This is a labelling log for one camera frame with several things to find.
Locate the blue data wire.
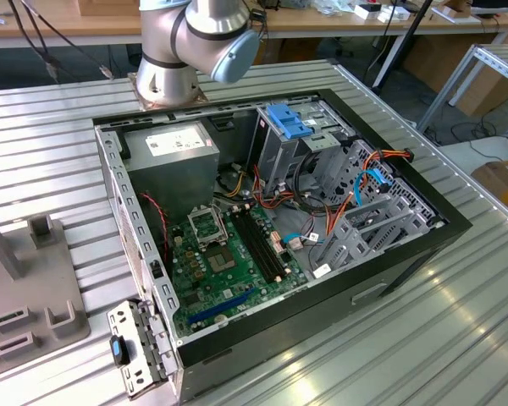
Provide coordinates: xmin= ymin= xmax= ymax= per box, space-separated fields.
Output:
xmin=281 ymin=166 xmax=394 ymax=251

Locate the grey metal disk bay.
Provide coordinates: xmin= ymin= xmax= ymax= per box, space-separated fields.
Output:
xmin=307 ymin=195 xmax=433 ymax=281

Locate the metal locking lever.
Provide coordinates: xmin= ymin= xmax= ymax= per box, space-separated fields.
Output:
xmin=212 ymin=202 xmax=232 ymax=243

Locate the black RAM slot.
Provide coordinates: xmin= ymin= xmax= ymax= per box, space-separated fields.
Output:
xmin=243 ymin=207 xmax=287 ymax=276
xmin=236 ymin=209 xmax=284 ymax=280
xmin=248 ymin=206 xmax=291 ymax=272
xmin=231 ymin=210 xmax=280 ymax=283

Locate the grey optical drive cage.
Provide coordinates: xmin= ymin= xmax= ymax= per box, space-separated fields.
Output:
xmin=250 ymin=101 xmax=357 ymax=196

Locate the CPU socket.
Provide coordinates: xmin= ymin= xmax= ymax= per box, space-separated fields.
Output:
xmin=187 ymin=205 xmax=230 ymax=251

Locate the metal socket cover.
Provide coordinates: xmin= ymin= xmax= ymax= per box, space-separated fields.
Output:
xmin=188 ymin=206 xmax=229 ymax=250

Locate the square brown chipset chip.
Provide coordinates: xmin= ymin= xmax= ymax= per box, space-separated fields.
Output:
xmin=207 ymin=249 xmax=239 ymax=274

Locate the grey power supply unit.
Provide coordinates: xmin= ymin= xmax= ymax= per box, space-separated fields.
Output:
xmin=120 ymin=121 xmax=221 ymax=228

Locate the blue plastic drive latch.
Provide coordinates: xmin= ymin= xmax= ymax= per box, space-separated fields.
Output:
xmin=265 ymin=102 xmax=315 ymax=140

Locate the green motherboard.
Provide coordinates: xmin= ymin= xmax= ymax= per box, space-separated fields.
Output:
xmin=167 ymin=198 xmax=310 ymax=339

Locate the blue expansion slot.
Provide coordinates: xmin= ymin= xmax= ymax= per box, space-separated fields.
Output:
xmin=188 ymin=287 xmax=257 ymax=326

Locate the black open PC case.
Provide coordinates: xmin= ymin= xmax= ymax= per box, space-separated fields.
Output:
xmin=91 ymin=87 xmax=474 ymax=403

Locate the wooden desk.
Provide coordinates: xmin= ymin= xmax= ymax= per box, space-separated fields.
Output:
xmin=0 ymin=0 xmax=144 ymax=48
xmin=257 ymin=0 xmax=508 ymax=43

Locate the black latch with blue tab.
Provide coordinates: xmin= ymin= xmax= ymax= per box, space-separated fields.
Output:
xmin=109 ymin=335 xmax=131 ymax=367

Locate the white flat board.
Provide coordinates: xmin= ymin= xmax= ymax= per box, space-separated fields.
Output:
xmin=439 ymin=135 xmax=508 ymax=181

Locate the grey parts rack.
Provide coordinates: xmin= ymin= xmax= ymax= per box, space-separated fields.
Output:
xmin=0 ymin=199 xmax=91 ymax=373

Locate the black stand pole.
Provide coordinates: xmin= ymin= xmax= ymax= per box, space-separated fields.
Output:
xmin=371 ymin=0 xmax=433 ymax=89

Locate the white box black lid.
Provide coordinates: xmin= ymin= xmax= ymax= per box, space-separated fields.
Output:
xmin=354 ymin=3 xmax=384 ymax=21

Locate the brown cardboard box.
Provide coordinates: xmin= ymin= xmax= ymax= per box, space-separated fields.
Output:
xmin=401 ymin=33 xmax=503 ymax=96
xmin=456 ymin=63 xmax=508 ymax=118
xmin=470 ymin=158 xmax=508 ymax=217

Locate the small white carton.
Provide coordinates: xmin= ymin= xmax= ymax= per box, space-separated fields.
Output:
xmin=378 ymin=6 xmax=411 ymax=23

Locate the black monitor base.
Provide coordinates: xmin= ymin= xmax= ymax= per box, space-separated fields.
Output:
xmin=469 ymin=0 xmax=508 ymax=19

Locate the orange red wire bundle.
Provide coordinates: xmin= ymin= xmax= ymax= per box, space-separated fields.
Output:
xmin=251 ymin=163 xmax=310 ymax=212

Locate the yellow black wire bundle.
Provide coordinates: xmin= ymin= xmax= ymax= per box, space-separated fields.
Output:
xmin=218 ymin=162 xmax=246 ymax=200

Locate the red black fan wire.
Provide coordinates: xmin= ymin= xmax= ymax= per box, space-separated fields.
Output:
xmin=137 ymin=192 xmax=173 ymax=272

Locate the brown square base plate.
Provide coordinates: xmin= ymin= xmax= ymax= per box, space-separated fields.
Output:
xmin=126 ymin=71 xmax=209 ymax=112

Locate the orange yellow power wire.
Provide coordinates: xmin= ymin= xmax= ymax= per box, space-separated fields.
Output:
xmin=321 ymin=145 xmax=415 ymax=238

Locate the grey card retainer bracket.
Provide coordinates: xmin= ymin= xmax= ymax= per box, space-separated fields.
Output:
xmin=105 ymin=298 xmax=181 ymax=401

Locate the silver metal shelf frame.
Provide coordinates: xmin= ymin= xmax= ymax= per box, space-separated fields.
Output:
xmin=417 ymin=43 xmax=508 ymax=149

